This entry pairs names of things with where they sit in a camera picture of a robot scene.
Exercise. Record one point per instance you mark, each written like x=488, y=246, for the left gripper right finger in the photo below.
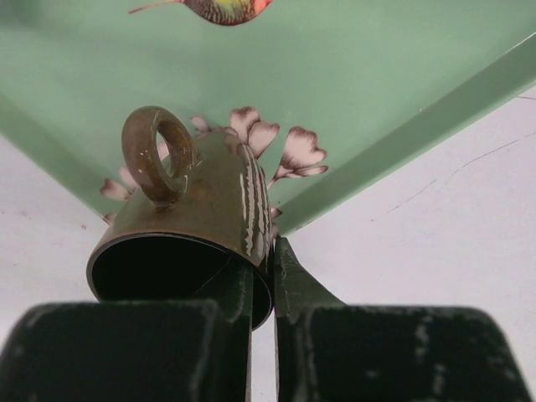
x=329, y=351

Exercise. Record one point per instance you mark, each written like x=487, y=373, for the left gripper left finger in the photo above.
x=188, y=350

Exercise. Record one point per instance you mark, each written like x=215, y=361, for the brown mug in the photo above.
x=199, y=205

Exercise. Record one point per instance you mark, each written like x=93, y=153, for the green floral tray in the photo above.
x=379, y=82

